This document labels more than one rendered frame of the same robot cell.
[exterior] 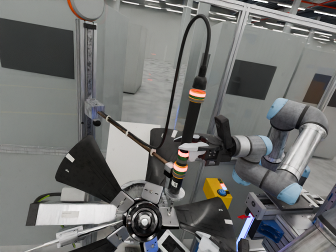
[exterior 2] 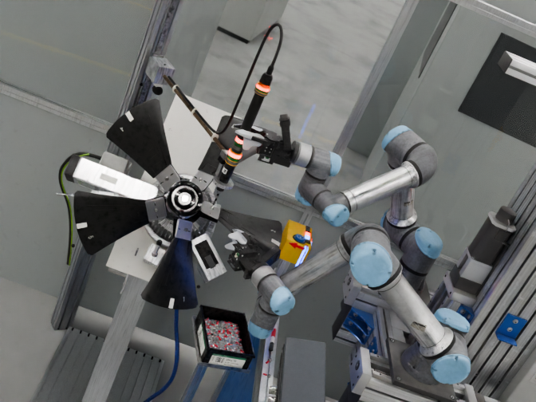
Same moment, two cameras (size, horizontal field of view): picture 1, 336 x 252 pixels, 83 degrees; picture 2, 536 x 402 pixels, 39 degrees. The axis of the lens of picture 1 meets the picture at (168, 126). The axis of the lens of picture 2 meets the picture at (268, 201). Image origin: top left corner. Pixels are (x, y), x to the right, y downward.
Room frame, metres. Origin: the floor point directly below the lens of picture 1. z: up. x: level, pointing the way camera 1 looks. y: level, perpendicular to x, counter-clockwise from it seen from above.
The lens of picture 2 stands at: (-1.65, -0.45, 2.41)
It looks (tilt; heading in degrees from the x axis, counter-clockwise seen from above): 27 degrees down; 6
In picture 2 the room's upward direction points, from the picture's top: 25 degrees clockwise
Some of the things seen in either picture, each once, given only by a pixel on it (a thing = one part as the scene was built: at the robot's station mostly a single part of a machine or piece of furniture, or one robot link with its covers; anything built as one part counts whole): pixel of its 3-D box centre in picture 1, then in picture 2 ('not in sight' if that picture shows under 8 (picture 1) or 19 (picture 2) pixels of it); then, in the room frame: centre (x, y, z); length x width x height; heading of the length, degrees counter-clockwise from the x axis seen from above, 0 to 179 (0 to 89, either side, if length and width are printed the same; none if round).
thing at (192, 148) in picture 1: (192, 153); (247, 141); (0.50, -0.09, 1.48); 0.09 x 0.03 x 0.06; 122
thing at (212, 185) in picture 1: (216, 193); (294, 243); (0.89, -0.35, 1.02); 0.16 x 0.10 x 0.11; 13
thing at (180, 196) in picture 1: (174, 181); (226, 169); (0.53, -0.06, 1.34); 0.09 x 0.07 x 0.10; 48
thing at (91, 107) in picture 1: (93, 109); (159, 69); (0.94, 0.40, 1.39); 0.10 x 0.07 x 0.08; 48
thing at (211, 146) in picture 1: (207, 146); (263, 139); (0.52, -0.13, 1.50); 0.09 x 0.05 x 0.02; 122
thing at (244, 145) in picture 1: (236, 145); (301, 153); (0.60, -0.25, 1.48); 0.08 x 0.05 x 0.08; 23
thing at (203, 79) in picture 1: (186, 142); (245, 130); (0.52, -0.06, 1.50); 0.04 x 0.04 x 0.46
